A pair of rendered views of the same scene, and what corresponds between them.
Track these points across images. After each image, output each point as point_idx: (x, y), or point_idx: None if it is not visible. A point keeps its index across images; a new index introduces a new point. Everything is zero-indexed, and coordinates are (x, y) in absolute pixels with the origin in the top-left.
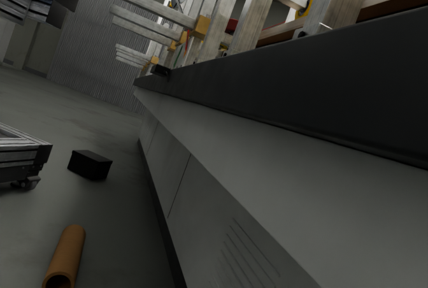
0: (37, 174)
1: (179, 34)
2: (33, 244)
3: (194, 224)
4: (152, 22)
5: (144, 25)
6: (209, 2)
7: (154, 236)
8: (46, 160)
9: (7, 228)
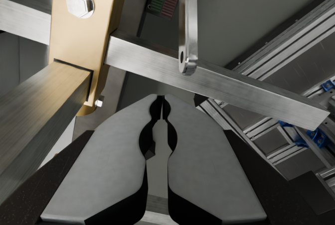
0: (196, 93)
1: (117, 36)
2: None
3: None
4: (213, 69)
5: (226, 68)
6: None
7: None
8: (194, 98)
9: (224, 15)
